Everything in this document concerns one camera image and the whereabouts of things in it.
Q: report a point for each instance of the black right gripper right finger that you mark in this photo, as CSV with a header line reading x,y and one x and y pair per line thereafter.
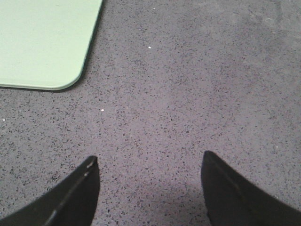
x,y
231,200

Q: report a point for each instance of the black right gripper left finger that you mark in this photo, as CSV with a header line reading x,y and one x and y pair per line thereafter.
x,y
73,202

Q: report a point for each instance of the green rectangular tray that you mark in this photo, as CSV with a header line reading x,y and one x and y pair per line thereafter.
x,y
44,43

